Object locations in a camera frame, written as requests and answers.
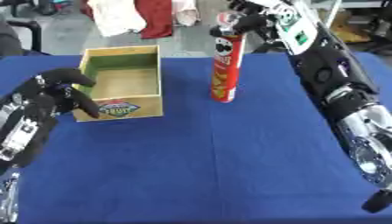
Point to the tan cardboard box green inside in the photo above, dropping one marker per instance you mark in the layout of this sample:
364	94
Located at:
125	83

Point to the pale pink cloth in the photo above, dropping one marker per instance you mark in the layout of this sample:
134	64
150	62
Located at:
186	11

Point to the black chair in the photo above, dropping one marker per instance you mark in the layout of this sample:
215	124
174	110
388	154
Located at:
20	35

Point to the red cloth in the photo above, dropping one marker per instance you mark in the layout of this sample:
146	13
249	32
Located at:
155	17

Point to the yellow cardboard box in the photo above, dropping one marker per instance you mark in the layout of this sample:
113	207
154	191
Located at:
350	29

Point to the white cloth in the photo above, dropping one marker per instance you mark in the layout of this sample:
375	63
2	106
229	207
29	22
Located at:
116	16

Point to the tall red chip can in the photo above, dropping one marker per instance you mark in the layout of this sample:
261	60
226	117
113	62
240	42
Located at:
226	67

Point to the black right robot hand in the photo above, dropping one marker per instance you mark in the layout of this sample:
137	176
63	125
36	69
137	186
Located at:
253	22

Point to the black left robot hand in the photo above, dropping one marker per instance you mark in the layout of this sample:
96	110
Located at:
61	87

